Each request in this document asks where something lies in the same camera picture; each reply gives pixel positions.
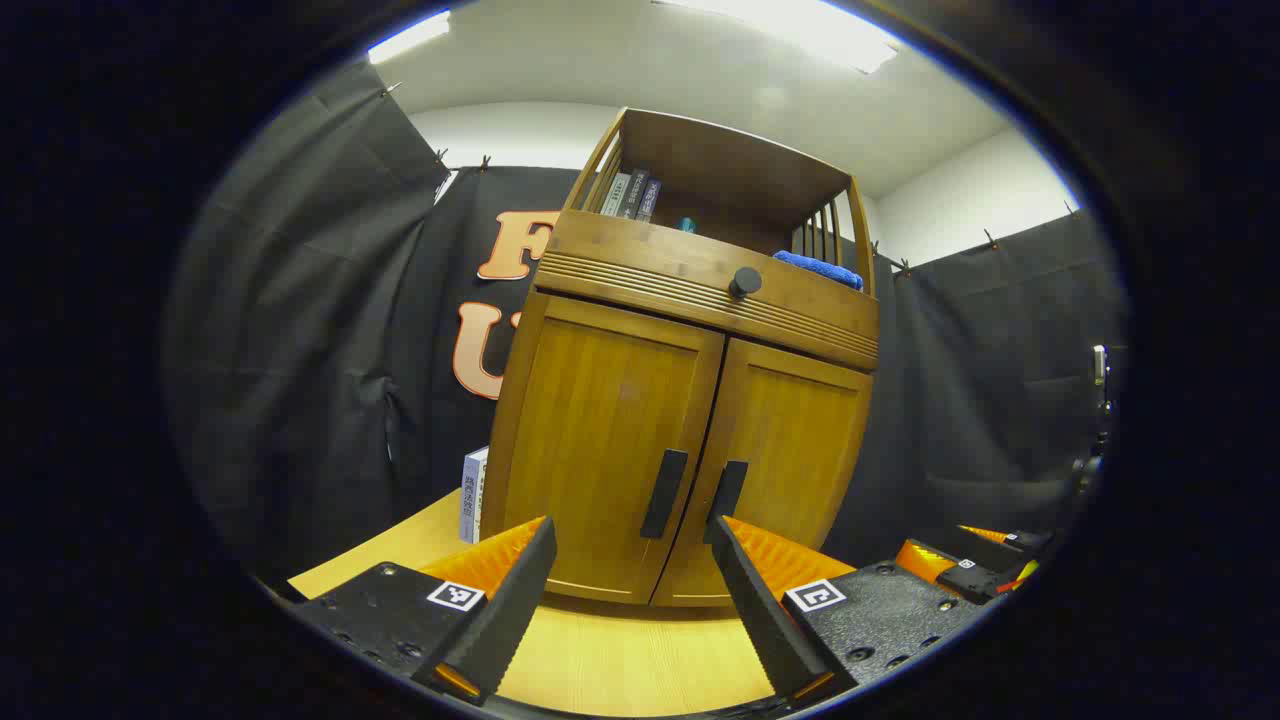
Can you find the blue towel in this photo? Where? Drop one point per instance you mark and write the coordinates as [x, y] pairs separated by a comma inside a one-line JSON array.
[[815, 268]]

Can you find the wooden double-door shoe cabinet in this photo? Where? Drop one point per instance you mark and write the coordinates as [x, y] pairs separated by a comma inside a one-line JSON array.
[[700, 150]]

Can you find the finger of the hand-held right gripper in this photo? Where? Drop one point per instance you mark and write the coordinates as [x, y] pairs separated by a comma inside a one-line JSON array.
[[1015, 543], [960, 578]]

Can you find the black backdrop cloth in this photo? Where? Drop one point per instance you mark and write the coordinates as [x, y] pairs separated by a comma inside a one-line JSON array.
[[300, 350]]

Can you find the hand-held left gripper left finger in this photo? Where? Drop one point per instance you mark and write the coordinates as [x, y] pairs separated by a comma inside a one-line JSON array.
[[510, 610]]

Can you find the light blue spine book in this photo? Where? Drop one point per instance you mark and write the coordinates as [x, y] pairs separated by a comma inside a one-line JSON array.
[[473, 495]]

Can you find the dark grey book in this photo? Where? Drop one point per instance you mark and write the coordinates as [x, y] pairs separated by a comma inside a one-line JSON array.
[[634, 195]]

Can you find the wooden drawer with black knob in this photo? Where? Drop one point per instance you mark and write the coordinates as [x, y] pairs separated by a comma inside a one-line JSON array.
[[640, 265]]

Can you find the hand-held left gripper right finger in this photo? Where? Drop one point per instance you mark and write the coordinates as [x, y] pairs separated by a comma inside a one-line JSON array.
[[760, 610]]

